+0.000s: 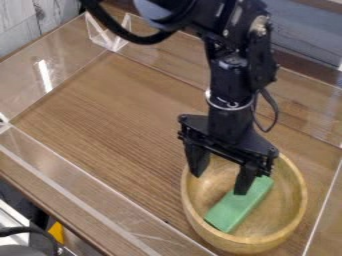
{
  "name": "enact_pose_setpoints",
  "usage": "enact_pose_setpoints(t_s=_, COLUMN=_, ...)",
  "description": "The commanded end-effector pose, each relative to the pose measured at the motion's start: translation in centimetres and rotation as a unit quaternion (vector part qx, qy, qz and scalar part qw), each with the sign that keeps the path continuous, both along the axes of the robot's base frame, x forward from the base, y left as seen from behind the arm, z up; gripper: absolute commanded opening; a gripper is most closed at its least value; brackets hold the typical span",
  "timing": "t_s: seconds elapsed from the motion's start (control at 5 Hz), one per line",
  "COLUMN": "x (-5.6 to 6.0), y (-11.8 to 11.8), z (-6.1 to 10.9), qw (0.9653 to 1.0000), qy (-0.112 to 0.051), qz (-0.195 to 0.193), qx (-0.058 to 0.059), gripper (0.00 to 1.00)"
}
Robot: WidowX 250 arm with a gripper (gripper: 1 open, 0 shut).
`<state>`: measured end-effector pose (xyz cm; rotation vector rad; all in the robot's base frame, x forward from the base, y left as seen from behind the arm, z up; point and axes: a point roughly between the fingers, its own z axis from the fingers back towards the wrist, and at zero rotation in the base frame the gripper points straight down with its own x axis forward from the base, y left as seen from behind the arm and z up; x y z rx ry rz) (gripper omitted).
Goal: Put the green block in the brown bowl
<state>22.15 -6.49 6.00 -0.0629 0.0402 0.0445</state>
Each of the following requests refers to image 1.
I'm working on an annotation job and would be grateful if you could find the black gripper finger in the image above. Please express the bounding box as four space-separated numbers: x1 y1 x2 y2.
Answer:
185 140 210 177
234 162 258 195

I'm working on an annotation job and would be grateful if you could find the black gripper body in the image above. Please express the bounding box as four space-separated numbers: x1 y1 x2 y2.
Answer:
178 108 279 176

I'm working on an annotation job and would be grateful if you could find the green rectangular block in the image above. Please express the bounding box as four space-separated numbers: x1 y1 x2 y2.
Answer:
205 176 274 233

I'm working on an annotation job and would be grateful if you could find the brown wooden bowl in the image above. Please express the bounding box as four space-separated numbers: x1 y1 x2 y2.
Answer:
180 155 309 255

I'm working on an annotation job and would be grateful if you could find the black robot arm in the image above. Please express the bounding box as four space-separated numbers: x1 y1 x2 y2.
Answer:
134 0 279 195

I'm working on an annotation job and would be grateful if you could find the yellow black device lower left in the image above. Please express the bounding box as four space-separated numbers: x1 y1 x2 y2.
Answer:
26 219 91 256

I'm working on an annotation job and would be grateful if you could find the clear acrylic enclosure wall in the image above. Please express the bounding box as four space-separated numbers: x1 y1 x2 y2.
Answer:
0 18 342 256

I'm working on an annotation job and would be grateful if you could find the clear acrylic corner bracket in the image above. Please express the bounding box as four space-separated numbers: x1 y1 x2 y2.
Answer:
84 13 128 52

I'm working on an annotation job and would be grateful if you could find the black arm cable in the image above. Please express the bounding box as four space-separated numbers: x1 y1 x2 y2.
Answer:
79 0 189 46

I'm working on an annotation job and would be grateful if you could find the black cable lower left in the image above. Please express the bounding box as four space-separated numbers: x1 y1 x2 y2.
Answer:
0 226 59 256

